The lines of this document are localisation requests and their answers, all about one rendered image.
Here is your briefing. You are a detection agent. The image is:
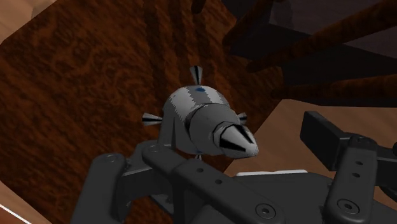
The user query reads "brown wooden table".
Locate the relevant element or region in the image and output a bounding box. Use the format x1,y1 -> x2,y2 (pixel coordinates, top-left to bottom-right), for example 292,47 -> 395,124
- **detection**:
0,0 -> 284,224

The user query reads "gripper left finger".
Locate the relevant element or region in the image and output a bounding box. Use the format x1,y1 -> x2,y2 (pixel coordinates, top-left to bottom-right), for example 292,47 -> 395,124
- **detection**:
70,118 -> 286,224

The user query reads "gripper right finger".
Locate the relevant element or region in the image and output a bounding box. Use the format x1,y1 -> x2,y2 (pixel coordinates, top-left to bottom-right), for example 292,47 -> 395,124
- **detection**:
300,110 -> 397,224

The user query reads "grey rocket toy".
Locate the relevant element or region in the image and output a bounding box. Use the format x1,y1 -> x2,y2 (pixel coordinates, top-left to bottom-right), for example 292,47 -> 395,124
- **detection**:
142,66 -> 260,160

